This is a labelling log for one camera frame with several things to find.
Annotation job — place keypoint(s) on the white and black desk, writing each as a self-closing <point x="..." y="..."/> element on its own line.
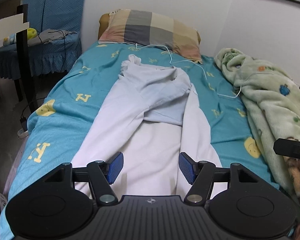
<point x="13" y="20"/>

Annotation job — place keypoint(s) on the white t-shirt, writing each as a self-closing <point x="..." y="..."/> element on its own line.
<point x="150" y="115"/>

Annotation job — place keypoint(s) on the teal patterned bed sheet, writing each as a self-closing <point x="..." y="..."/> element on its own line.
<point x="59" y="128"/>

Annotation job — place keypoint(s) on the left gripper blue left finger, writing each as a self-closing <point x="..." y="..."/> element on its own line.
<point x="114" y="165"/>

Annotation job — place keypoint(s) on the checkered pillow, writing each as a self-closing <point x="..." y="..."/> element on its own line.
<point x="149" y="28"/>

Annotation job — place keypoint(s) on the grey cloth on chair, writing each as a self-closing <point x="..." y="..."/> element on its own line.
<point x="48" y="36"/>

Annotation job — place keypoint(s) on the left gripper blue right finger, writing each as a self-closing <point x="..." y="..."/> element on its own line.
<point x="188" y="167"/>

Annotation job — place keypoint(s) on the green fleece cartoon blanket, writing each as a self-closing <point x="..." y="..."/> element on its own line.
<point x="272" y="101"/>

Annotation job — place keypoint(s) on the blue covered chair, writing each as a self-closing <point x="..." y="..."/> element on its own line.
<point x="58" y="43"/>

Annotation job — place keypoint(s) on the green plush toy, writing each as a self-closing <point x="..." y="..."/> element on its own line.
<point x="31" y="33"/>

